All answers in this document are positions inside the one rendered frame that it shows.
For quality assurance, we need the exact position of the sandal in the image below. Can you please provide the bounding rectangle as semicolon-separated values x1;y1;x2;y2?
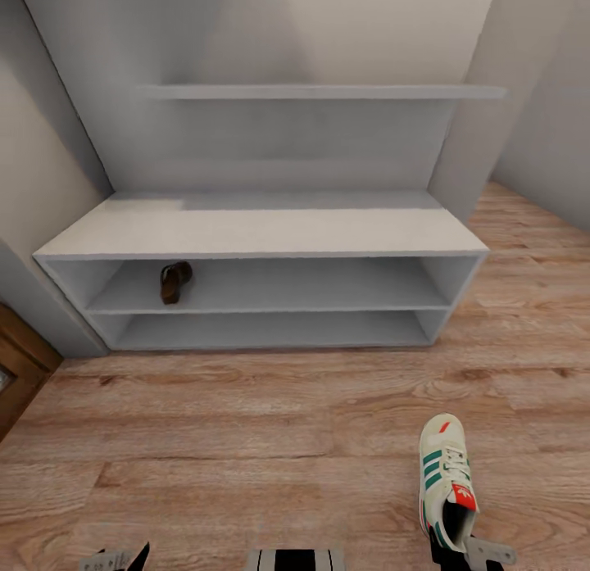
161;262;192;306

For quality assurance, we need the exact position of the gym shoe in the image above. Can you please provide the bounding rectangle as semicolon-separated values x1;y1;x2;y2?
419;412;479;553

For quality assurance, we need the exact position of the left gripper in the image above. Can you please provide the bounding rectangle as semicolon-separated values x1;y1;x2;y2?
126;543;150;571

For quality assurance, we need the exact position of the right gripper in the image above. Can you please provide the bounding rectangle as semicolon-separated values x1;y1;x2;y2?
429;528;504;571

